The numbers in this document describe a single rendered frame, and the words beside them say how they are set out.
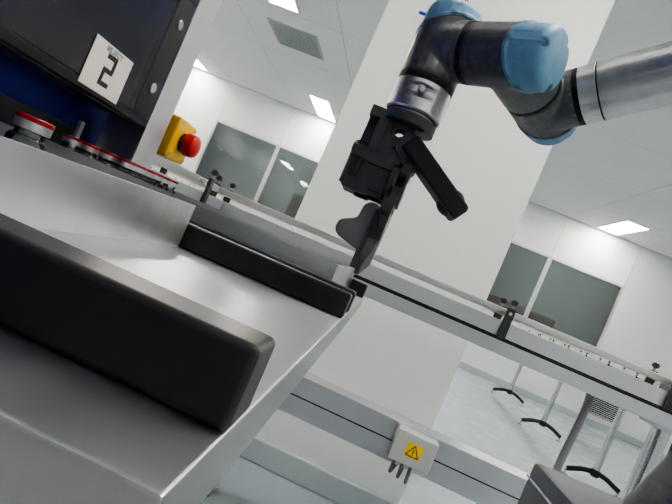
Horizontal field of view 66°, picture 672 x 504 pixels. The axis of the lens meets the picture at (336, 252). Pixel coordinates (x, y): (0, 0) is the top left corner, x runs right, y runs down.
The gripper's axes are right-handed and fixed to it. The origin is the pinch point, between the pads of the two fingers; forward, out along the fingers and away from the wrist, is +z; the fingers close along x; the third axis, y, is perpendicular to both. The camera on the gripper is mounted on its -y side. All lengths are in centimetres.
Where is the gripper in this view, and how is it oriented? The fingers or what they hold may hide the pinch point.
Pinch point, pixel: (364, 266)
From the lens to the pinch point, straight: 67.0
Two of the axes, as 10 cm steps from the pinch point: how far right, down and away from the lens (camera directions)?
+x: -1.0, -0.4, -9.9
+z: -4.0, 9.2, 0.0
